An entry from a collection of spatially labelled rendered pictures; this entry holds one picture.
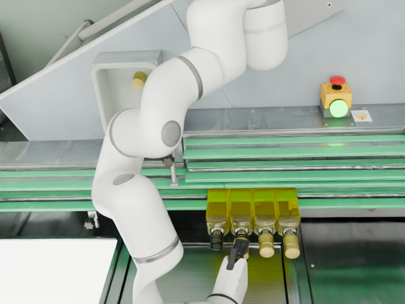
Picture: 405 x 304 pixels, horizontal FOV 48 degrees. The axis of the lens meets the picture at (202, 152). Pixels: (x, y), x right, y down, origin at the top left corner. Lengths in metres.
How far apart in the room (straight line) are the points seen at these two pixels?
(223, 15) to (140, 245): 0.39
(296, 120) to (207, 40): 0.53
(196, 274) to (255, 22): 0.66
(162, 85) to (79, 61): 0.63
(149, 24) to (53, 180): 0.50
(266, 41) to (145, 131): 0.30
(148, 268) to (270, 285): 0.48
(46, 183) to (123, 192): 0.63
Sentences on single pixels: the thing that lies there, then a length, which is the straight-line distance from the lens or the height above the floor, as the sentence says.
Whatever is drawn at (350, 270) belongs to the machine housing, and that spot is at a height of 1.07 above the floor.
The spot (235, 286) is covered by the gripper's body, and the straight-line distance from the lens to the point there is 0.96.
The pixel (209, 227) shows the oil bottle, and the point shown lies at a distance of 1.12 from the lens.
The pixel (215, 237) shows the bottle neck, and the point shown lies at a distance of 1.09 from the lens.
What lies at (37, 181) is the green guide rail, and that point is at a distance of 1.35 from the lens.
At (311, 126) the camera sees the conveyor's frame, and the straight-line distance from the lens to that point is 1.22.
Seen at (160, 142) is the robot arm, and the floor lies 1.32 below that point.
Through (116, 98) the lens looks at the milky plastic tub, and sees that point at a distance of 1.32.
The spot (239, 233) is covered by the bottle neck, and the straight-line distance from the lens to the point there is 1.10.
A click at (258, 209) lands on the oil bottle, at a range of 1.14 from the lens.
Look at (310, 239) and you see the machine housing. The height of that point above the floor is 0.96.
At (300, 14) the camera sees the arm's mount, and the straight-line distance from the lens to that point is 1.19.
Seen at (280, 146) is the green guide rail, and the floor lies 0.93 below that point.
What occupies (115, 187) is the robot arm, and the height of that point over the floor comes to 1.35.
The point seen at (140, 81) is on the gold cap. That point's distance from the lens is 1.23.
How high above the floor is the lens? 1.90
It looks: 56 degrees down
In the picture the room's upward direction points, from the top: 174 degrees counter-clockwise
